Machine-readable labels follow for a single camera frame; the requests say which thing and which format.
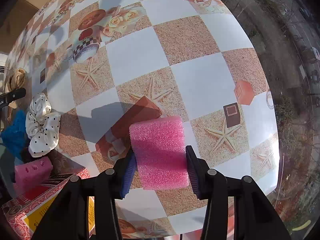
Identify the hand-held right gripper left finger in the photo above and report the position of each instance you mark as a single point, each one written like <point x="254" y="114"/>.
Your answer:
<point x="128" y="178"/>

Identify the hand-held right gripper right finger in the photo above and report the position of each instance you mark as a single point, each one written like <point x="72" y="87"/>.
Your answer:
<point x="193" y="176"/>

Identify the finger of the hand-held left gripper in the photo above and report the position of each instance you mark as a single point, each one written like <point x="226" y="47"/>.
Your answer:
<point x="15" y="94"/>

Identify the blue fluffy scrunchie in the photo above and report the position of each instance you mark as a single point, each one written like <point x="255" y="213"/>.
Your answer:
<point x="13" y="135"/>

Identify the pink foam sponge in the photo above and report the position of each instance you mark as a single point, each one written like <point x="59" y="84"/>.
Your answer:
<point x="160" y="150"/>

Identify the white polka-dot scrunchie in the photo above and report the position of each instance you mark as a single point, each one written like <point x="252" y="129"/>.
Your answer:
<point x="42" y="127"/>

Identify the beige scrunchie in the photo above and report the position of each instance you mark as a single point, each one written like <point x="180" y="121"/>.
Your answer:
<point x="17" y="80"/>

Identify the pink sponge with holes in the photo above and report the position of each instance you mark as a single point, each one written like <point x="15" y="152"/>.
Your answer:
<point x="32" y="171"/>

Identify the brown cardboard sheet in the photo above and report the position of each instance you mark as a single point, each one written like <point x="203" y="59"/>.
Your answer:
<point x="22" y="2"/>

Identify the checkered printed tablecloth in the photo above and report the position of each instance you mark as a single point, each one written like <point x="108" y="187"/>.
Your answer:
<point x="200" y="80"/>

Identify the red patterned cardboard box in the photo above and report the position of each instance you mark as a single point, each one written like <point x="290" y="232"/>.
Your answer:
<point x="22" y="210"/>

